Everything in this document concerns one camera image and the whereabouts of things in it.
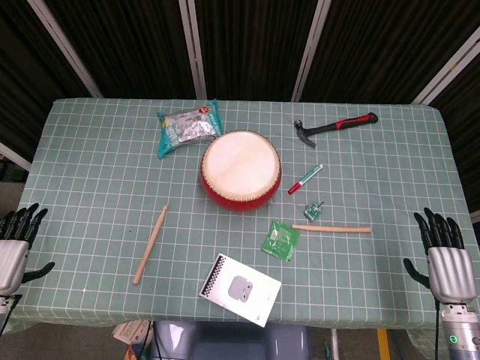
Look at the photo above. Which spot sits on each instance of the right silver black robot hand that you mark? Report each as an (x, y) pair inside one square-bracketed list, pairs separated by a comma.
[(450, 273)]

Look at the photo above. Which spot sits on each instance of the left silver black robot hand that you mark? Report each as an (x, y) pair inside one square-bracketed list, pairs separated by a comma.
[(13, 262)]

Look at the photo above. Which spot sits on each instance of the wooden drumstick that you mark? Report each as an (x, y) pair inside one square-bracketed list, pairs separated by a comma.
[(150, 245), (337, 228)]

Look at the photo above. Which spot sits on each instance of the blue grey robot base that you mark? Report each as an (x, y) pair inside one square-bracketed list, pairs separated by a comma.
[(232, 343)]

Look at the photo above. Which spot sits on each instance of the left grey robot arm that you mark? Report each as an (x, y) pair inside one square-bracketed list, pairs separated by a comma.
[(3, 309)]

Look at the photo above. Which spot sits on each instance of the red drum with white skin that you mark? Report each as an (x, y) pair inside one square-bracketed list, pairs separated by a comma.
[(240, 165)]

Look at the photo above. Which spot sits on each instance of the green checked tablecloth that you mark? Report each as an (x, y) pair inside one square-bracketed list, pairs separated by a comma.
[(93, 168)]

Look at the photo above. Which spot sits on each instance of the white table leg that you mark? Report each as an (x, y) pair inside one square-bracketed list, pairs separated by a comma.
[(335, 345)]

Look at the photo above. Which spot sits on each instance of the white printed cardboard box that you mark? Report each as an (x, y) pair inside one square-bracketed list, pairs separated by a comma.
[(131, 332)]

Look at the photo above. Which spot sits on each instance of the small green circuit part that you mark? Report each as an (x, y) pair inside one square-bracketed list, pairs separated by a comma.
[(311, 212)]

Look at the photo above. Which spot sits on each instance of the green foil sachet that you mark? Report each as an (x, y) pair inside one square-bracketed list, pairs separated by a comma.
[(280, 240)]

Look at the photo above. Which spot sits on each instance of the green white red marker pen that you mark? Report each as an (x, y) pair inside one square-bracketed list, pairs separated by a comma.
[(305, 179)]

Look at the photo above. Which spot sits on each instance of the black red claw hammer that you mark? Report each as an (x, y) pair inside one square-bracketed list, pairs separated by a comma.
[(330, 128)]

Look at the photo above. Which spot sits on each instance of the white earbuds box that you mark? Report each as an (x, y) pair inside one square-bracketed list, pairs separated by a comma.
[(243, 296)]

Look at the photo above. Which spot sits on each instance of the teal silver snack packet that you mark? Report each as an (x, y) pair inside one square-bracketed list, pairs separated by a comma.
[(187, 127)]

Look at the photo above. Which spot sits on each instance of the white partition post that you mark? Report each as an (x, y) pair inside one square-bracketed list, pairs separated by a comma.
[(475, 216), (65, 48), (193, 48), (13, 155), (311, 48), (450, 65)]

